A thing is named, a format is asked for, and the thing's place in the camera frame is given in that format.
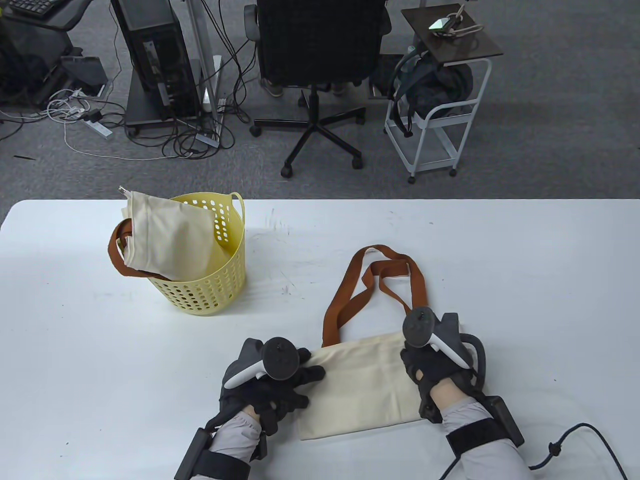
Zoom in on person's left forearm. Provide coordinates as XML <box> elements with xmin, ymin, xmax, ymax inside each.
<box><xmin>200</xmin><ymin>406</ymin><xmax>267</xmax><ymax>480</ymax></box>

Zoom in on tangle of black cables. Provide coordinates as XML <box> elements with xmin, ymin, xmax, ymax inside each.
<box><xmin>125</xmin><ymin>0</ymin><xmax>251</xmax><ymax>161</ymax></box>

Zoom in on cream canvas bag red flowers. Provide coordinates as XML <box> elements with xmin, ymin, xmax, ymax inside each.
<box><xmin>109</xmin><ymin>186</ymin><xmax>216</xmax><ymax>282</ymax></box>

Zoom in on black floor stand base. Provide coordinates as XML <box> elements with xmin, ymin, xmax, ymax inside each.
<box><xmin>60</xmin><ymin>55</ymin><xmax>108</xmax><ymax>97</ymax></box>

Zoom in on beige strap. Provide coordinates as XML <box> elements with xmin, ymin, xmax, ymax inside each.
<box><xmin>440</xmin><ymin>5</ymin><xmax>485</xmax><ymax>38</ymax></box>

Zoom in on black keyboard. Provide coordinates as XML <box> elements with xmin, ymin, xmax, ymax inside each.
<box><xmin>7</xmin><ymin>0</ymin><xmax>63</xmax><ymax>18</ymax></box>

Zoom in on thick black knotted cable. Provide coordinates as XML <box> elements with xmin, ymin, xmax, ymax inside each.
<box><xmin>529</xmin><ymin>422</ymin><xmax>628</xmax><ymax>480</ymax></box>

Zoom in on black desk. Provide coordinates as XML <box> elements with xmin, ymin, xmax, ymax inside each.
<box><xmin>0</xmin><ymin>0</ymin><xmax>93</xmax><ymax>33</ymax></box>

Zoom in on person's right forearm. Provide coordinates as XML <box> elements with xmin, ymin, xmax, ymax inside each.
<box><xmin>431</xmin><ymin>378</ymin><xmax>536</xmax><ymax>480</ymax></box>

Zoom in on yellow perforated plastic basket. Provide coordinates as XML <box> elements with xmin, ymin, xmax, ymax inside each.
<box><xmin>117</xmin><ymin>191</ymin><xmax>247</xmax><ymax>317</ymax></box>

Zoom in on black office chair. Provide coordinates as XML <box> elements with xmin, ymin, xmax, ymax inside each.
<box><xmin>244</xmin><ymin>0</ymin><xmax>393</xmax><ymax>179</ymax></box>

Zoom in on grey metal stand pole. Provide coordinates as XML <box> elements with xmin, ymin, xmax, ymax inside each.
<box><xmin>186</xmin><ymin>0</ymin><xmax>223</xmax><ymax>146</ymax></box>

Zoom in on white and black controller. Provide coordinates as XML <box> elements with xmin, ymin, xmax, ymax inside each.
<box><xmin>403</xmin><ymin>307</ymin><xmax>473</xmax><ymax>372</ymax></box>
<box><xmin>223</xmin><ymin>338</ymin><xmax>301</xmax><ymax>391</ymax></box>

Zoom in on cream canvas bag purple flowers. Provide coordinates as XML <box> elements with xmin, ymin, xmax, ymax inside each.
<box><xmin>297</xmin><ymin>245</ymin><xmax>431</xmax><ymax>441</ymax></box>

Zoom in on white power strip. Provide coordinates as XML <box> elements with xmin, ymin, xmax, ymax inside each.
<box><xmin>82</xmin><ymin>120</ymin><xmax>113</xmax><ymax>140</ymax></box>

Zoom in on black backpack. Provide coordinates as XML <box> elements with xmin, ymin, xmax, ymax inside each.
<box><xmin>372</xmin><ymin>47</ymin><xmax>473</xmax><ymax>138</ymax></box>

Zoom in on dark brown cart board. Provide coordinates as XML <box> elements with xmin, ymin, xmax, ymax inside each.
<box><xmin>401</xmin><ymin>4</ymin><xmax>504</xmax><ymax>67</ymax></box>

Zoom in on person's left hand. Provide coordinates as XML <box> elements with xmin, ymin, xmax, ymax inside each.
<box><xmin>219</xmin><ymin>338</ymin><xmax>327</xmax><ymax>436</ymax></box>

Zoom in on black computer tower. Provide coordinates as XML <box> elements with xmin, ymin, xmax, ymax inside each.
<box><xmin>110</xmin><ymin>0</ymin><xmax>201</xmax><ymax>123</ymax></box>

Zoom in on person's right hand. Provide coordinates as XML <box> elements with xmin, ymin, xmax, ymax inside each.
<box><xmin>400</xmin><ymin>330</ymin><xmax>486</xmax><ymax>426</ymax></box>

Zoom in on white rolling cart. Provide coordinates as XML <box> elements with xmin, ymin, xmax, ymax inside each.
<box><xmin>384</xmin><ymin>57</ymin><xmax>493</xmax><ymax>185</ymax></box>

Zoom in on bundle of white cables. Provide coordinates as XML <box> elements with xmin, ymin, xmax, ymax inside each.
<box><xmin>47</xmin><ymin>89</ymin><xmax>93</xmax><ymax>121</ymax></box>

